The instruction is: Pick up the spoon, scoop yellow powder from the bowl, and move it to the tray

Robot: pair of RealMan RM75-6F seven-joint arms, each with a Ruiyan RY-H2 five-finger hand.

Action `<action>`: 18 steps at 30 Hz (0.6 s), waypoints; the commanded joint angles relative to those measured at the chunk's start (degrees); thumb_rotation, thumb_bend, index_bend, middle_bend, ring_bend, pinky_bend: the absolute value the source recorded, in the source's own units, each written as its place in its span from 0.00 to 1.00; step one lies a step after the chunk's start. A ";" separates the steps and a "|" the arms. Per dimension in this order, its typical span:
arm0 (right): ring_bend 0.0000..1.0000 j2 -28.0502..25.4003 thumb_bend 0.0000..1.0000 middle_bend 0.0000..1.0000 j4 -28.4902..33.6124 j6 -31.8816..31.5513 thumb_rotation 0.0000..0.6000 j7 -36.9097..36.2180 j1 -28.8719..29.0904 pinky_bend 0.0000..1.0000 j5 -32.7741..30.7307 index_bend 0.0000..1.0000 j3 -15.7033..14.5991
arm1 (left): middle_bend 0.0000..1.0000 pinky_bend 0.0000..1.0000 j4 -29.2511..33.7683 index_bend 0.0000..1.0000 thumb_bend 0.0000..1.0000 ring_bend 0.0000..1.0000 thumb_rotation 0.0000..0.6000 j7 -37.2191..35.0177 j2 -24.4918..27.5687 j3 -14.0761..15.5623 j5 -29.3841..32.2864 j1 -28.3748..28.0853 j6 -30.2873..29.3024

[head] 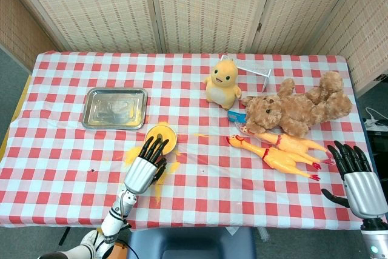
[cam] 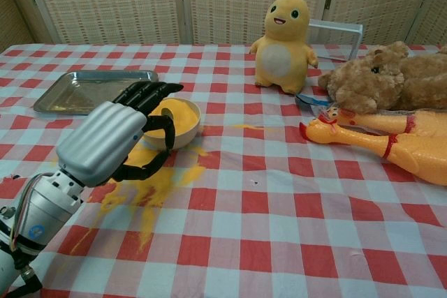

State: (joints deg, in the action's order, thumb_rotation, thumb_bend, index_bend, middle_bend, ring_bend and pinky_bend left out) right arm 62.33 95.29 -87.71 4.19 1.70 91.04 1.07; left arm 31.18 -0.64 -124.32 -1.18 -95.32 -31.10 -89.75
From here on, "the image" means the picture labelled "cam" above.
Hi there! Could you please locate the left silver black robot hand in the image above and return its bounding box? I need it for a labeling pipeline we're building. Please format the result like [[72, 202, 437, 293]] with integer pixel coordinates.
[[55, 81, 184, 188]]

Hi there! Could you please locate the metal tray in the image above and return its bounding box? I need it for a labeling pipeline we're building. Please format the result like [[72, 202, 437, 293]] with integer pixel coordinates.
[[33, 70, 159, 117]]

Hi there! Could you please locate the off-white bowl yellow powder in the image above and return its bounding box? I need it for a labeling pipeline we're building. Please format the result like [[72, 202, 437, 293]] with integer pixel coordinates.
[[141, 98, 202, 150]]

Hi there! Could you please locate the spilled yellow liquid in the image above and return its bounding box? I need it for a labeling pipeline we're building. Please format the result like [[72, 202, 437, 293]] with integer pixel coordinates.
[[69, 140, 210, 255]]

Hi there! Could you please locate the woven folding screen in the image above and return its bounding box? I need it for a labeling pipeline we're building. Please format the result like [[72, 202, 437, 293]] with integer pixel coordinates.
[[0, 0, 447, 48]]

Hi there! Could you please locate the red white checkered tablecloth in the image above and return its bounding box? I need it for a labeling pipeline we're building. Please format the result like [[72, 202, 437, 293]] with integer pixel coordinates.
[[0, 43, 447, 298]]

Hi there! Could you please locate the yellow plush dinosaur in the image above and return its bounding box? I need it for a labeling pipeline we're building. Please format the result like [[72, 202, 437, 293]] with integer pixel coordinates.
[[250, 0, 319, 95]]

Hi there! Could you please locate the yellow rubber chicken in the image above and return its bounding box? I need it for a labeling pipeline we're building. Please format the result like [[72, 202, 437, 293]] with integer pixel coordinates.
[[319, 107, 447, 138], [299, 118, 447, 186]]

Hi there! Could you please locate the brown teddy bear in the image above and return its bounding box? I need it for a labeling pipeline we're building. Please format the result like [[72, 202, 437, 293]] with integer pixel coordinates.
[[317, 40, 447, 114]]

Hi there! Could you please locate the white wire rack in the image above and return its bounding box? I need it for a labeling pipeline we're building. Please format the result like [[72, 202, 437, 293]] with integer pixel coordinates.
[[307, 18, 363, 62]]

